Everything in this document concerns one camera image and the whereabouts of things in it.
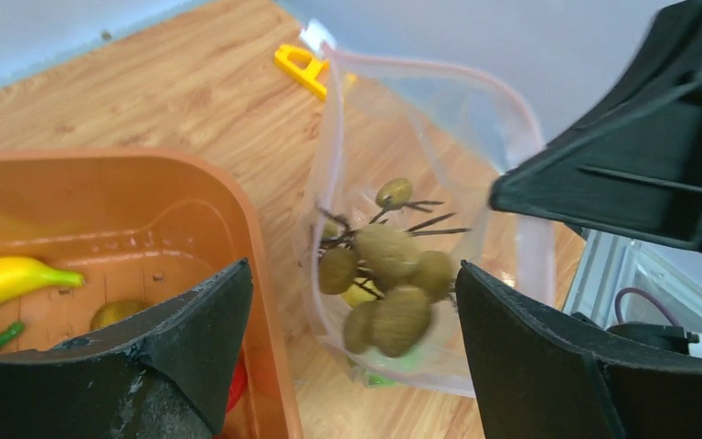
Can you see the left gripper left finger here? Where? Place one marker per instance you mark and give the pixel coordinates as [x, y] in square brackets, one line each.
[161, 373]

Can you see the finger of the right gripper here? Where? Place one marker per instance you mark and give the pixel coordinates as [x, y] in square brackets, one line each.
[631, 165]

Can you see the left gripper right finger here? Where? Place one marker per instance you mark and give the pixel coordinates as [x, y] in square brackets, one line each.
[540, 373]

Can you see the brown kiwi toy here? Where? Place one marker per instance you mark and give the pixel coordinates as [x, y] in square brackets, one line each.
[114, 312]

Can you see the green apple toy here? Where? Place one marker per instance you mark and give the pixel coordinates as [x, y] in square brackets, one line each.
[384, 372]

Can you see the brown longan cluster toy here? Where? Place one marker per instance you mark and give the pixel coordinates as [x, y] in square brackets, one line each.
[404, 282]

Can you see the yellow pear toy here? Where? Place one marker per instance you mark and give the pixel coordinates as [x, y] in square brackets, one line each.
[356, 295]

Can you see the clear zip top bag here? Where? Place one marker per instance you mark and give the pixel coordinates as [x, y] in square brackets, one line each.
[452, 131]

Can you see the red strawberry toy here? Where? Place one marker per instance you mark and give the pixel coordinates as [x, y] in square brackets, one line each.
[236, 422]

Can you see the orange plastic basket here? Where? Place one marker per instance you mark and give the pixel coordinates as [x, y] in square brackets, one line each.
[139, 226]

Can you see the yellow triangle bracket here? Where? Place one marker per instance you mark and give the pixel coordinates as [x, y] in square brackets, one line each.
[304, 68]

